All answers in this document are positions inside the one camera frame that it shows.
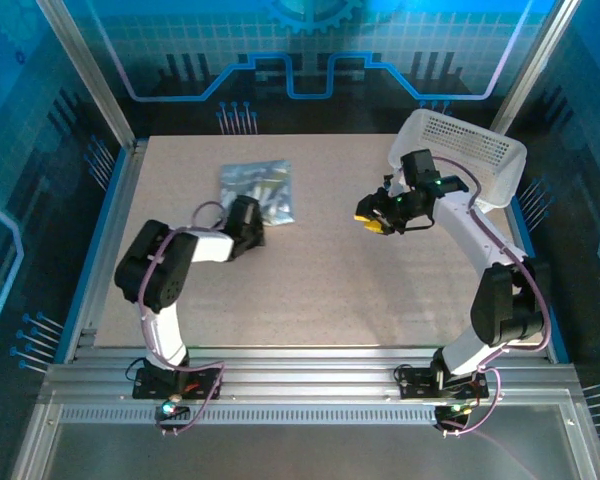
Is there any slotted grey cable duct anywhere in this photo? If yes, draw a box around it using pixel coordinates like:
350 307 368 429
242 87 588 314
59 405 439 426

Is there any light blue t-shirt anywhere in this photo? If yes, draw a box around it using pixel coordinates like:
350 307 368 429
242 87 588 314
218 159 297 227

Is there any white plastic mesh basket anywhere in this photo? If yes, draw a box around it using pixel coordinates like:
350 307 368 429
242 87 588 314
388 108 527 214

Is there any aluminium frame rail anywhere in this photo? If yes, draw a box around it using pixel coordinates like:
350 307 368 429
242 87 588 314
39 344 581 407

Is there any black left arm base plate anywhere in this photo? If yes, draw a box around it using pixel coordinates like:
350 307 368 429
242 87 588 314
132 367 223 401

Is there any aluminium frame post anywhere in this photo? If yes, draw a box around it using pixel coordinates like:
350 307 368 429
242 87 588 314
33 0 140 152
484 0 584 146

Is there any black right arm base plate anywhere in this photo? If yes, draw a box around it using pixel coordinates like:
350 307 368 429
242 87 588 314
394 364 490 401

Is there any black connector module with LED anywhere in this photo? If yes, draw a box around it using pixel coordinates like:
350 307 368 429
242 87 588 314
433 402 474 426
154 399 191 422

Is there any blue table side trim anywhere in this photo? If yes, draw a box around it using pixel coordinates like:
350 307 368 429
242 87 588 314
499 144 571 364
53 147 131 365

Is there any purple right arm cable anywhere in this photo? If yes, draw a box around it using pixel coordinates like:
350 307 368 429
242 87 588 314
432 155 552 439

